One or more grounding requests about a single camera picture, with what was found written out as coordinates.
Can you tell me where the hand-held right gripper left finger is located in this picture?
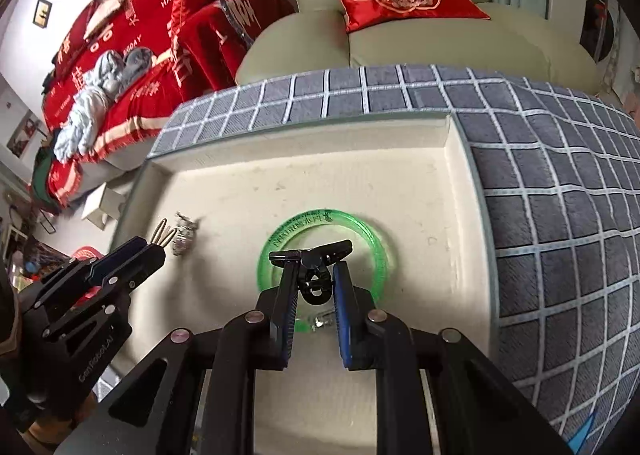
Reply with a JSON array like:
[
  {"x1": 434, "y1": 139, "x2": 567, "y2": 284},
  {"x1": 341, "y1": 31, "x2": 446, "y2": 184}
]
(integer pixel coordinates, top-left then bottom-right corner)
[{"x1": 55, "y1": 261, "x2": 301, "y2": 455}]

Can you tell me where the small black framed picture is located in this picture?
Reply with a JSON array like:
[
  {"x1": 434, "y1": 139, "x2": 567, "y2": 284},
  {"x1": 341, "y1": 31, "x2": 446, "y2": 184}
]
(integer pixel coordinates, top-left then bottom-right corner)
[{"x1": 32, "y1": 0, "x2": 53, "y2": 28}]

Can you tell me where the person's left forearm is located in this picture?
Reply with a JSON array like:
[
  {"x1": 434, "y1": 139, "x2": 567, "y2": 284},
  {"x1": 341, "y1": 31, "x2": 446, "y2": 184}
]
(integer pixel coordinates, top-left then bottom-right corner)
[{"x1": 20, "y1": 417, "x2": 83, "y2": 451}]

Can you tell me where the gold hairpin bundle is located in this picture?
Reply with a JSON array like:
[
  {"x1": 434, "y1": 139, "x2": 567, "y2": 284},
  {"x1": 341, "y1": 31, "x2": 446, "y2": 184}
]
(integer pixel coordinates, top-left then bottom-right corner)
[{"x1": 151, "y1": 218, "x2": 177, "y2": 248}]

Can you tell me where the red covered bed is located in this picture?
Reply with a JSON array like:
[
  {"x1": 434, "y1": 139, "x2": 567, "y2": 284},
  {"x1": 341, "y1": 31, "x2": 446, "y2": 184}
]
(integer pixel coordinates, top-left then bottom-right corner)
[{"x1": 42, "y1": 0, "x2": 298, "y2": 208}]

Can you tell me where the small white stool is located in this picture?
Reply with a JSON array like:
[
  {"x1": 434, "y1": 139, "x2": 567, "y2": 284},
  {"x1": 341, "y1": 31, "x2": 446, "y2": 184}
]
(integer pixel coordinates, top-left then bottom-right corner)
[{"x1": 81, "y1": 182, "x2": 128, "y2": 231}]

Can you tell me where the silver charm ornament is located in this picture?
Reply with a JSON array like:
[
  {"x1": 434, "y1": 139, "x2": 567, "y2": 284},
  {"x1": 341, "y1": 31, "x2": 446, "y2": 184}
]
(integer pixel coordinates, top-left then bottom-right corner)
[{"x1": 171, "y1": 212, "x2": 202, "y2": 257}]

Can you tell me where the grey checked blanket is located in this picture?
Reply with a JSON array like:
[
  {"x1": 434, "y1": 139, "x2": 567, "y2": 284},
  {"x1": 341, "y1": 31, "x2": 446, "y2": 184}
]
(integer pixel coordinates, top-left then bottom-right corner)
[{"x1": 147, "y1": 64, "x2": 640, "y2": 455}]

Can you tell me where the unframed wall photo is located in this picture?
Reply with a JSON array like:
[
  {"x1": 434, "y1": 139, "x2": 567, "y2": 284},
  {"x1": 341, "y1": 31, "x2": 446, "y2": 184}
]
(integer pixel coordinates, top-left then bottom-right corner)
[{"x1": 7, "y1": 110, "x2": 43, "y2": 158}]

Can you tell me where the red plastic basin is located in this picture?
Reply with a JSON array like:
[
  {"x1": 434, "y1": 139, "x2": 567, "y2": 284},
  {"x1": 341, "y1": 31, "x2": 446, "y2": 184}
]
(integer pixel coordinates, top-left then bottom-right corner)
[{"x1": 72, "y1": 245, "x2": 108, "y2": 262}]

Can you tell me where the pale green armchair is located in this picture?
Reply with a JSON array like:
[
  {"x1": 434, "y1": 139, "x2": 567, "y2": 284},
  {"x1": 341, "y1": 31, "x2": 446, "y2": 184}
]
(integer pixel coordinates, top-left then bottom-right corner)
[{"x1": 235, "y1": 0, "x2": 601, "y2": 96}]

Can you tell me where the black hair clip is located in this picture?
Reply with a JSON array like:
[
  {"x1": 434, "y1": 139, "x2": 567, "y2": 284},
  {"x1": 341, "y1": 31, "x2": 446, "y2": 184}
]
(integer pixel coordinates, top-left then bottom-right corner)
[{"x1": 268, "y1": 239, "x2": 354, "y2": 306}]

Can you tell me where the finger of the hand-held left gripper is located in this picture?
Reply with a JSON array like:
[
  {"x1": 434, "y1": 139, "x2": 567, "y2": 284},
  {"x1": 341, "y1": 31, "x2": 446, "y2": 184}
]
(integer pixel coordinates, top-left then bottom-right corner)
[
  {"x1": 30, "y1": 236, "x2": 153, "y2": 308},
  {"x1": 42, "y1": 245, "x2": 167, "y2": 341}
]

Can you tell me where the red folded velvet quilt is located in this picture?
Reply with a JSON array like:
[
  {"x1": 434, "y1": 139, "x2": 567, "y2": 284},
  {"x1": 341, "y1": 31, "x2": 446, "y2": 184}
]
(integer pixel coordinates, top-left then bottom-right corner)
[{"x1": 170, "y1": 0, "x2": 298, "y2": 91}]

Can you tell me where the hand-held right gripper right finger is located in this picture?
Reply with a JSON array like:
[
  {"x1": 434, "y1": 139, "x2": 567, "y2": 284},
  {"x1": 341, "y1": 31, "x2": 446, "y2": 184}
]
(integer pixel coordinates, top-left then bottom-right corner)
[{"x1": 331, "y1": 260, "x2": 571, "y2": 455}]

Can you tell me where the white washing machine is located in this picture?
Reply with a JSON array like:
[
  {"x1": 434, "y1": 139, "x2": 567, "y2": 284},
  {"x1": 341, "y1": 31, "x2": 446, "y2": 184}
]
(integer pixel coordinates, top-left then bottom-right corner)
[{"x1": 580, "y1": 0, "x2": 621, "y2": 63}]

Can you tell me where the cluttered shelf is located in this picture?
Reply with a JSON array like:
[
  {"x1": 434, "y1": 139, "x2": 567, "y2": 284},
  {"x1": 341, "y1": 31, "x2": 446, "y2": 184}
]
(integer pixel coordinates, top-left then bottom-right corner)
[{"x1": 0, "y1": 190, "x2": 51, "y2": 281}]

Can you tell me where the red printed pillow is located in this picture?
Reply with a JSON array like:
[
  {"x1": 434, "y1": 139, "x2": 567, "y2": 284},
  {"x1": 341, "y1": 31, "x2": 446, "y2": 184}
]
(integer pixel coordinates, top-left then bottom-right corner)
[{"x1": 55, "y1": 0, "x2": 103, "y2": 78}]

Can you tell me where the cream shallow tray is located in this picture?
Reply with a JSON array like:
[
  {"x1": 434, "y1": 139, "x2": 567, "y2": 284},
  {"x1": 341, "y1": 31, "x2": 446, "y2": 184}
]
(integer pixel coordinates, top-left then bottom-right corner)
[{"x1": 107, "y1": 114, "x2": 502, "y2": 455}]

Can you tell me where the light blue garment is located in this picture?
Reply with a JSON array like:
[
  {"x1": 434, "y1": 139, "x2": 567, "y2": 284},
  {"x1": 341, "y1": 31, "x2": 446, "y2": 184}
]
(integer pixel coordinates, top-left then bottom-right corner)
[{"x1": 52, "y1": 52, "x2": 126, "y2": 163}]

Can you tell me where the green translucent bangle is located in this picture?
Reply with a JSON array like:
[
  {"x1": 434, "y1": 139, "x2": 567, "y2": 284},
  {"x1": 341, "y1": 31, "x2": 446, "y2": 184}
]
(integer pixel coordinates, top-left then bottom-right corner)
[{"x1": 257, "y1": 208, "x2": 390, "y2": 334}]

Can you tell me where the grey blue garment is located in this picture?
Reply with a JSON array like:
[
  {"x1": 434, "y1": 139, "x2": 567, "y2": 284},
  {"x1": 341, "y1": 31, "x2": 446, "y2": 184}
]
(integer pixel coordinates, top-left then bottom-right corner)
[{"x1": 117, "y1": 48, "x2": 153, "y2": 86}]

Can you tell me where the white green printed pillow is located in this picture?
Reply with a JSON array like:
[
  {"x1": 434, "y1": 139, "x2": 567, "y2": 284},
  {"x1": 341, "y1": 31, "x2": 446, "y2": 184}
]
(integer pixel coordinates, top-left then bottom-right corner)
[{"x1": 82, "y1": 0, "x2": 146, "y2": 41}]

